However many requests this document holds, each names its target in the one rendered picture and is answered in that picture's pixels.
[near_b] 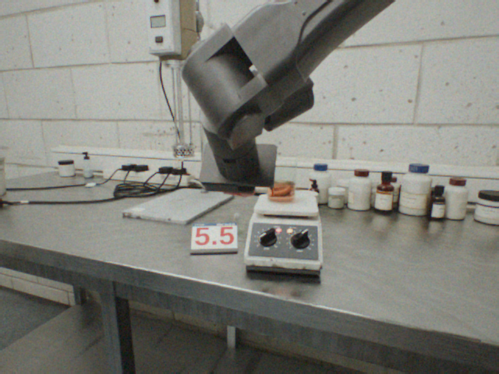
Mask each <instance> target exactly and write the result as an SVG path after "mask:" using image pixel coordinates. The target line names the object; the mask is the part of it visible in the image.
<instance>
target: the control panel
mask: <svg viewBox="0 0 499 374"><path fill-rule="evenodd" d="M271 228H273V229H275V231H276V235H277V241H276V243H275V244H273V245H270V246H264V245H261V244H260V243H259V240H258V238H259V235H260V234H261V233H262V232H264V231H267V230H269V229H271ZM277 229H281V231H280V232H277ZM288 229H291V230H292V232H291V233H289V232H288ZM303 230H308V237H309V239H310V243H309V244H308V246H307V247H305V248H297V247H295V246H293V245H292V243H291V237H292V236H293V235H294V234H296V233H300V232H301V231H303ZM247 255H248V256H261V257H274V258H286V259H310V260H318V259H319V237H318V236H317V226H306V225H305V224H273V223H257V222H253V227H252V233H251V238H250V243H249V253H247Z"/></svg>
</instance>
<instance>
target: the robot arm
mask: <svg viewBox="0 0 499 374"><path fill-rule="evenodd" d="M396 1H397V0H270V1H269V2H265V3H264V4H263V5H257V6H256V7H254V8H253V9H252V10H250V11H249V12H248V13H247V14H246V15H245V16H244V17H243V18H241V20H240V21H238V22H237V24H235V25H234V26H233V27H232V28H231V27H230V26H229V25H228V24H227V23H226V22H224V23H223V24H222V25H221V26H220V27H218V28H217V29H216V30H215V32H214V33H213V34H212V35H210V36H209V37H208V38H207V39H204V40H201V41H198V42H196V43H195V44H194V45H193V46H192V47H191V48H190V49H189V52H188V54H187V58H186V61H185V62H183V64H182V68H181V77H182V80H184V82H185V83H186V85H187V86H188V89H189V91H190V93H191V94H192V95H193V97H194V99H195V100H196V102H197V103H198V105H199V107H200V115H199V117H200V123H202V126H203V130H204V132H205V135H206V137H207V141H208V143H206V145H205V150H204V155H203V162H202V166H201V170H200V178H199V180H200V183H201V185H202V186H204V188H205V189H206V190H207V191H212V192H223V193H224V194H229V195H234V196H241V197H248V196H253V195H254V194H255V191H256V187H268V188H270V189H273V188H274V169H276V160H277V155H278V149H277V145H275V144H270V143H257V140H256V137H258V136H259V135H261V134H262V132H263V129H264V130H266V131H267V132H271V131H274V130H275V129H277V128H279V127H281V125H283V124H285V123H286V122H288V121H290V120H292V119H294V118H296V117H298V116H300V115H302V114H303V113H305V112H307V111H309V110H310V109H312V107H313V106H314V102H315V98H314V92H313V86H314V82H313V81H312V79H311V78H310V75H311V74H312V73H313V72H314V70H315V69H316V67H317V66H318V65H319V64H320V63H321V62H322V61H323V60H324V59H325V58H326V57H328V56H329V55H330V54H331V52H332V51H333V50H334V49H336V48H337V47H338V46H339V45H340V44H342V43H343V42H344V41H346V40H348V38H349V37H350V36H352V35H353V34H354V33H355V32H356V31H357V30H359V29H360V28H363V27H364V26H365V25H367V24H368V23H369V22H370V21H371V20H372V19H373V18H374V17H375V16H377V15H379V14H380V13H382V12H383V11H384V10H385V9H386V8H388V7H389V6H390V5H391V4H392V3H393V2H396ZM252 65H254V66H255V69H252V70H250V68H251V66H252Z"/></svg>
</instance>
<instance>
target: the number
mask: <svg viewBox="0 0 499 374"><path fill-rule="evenodd" d="M204 245H236V242H235V225H226V226H205V227H193V246H204Z"/></svg>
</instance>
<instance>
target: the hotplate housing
mask: <svg viewBox="0 0 499 374"><path fill-rule="evenodd" d="M253 222H257V223H273V224H305V225H306V226H317V236H318V237H319V259H318V260H310V259H286V258H274V257H261V256H248V255H247V253H249V247H250V238H251V233H252V227H253ZM243 263H245V264H246V270H267V271H277V272H279V273H301V274H312V275H320V270H322V269H323V249H322V225H321V220H320V215H319V212H318V215H317V216H294V215H277V214H259V213H254V214H253V216H252V218H251V221H250V224H249V233H247V238H246V247H245V252H244V257H243Z"/></svg>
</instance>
